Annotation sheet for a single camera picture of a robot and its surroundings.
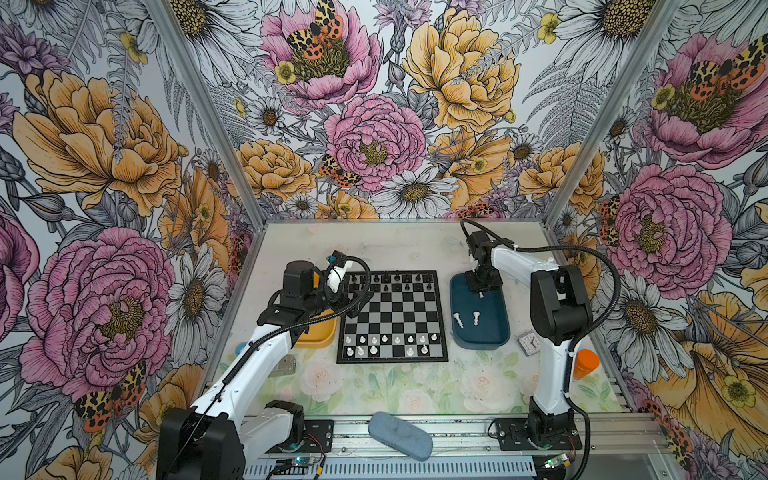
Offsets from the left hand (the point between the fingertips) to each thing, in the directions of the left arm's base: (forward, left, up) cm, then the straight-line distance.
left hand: (358, 294), depth 81 cm
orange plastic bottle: (-16, -58, -7) cm, 61 cm away
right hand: (+9, -39, -15) cm, 42 cm away
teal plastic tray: (0, -36, -16) cm, 40 cm away
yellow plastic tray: (-2, +12, -17) cm, 21 cm away
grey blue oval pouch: (-30, -11, -13) cm, 35 cm away
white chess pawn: (+2, -35, -15) cm, 38 cm away
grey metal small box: (-14, +20, -13) cm, 28 cm away
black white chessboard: (-1, -12, -15) cm, 19 cm away
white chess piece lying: (+1, -30, -16) cm, 34 cm away
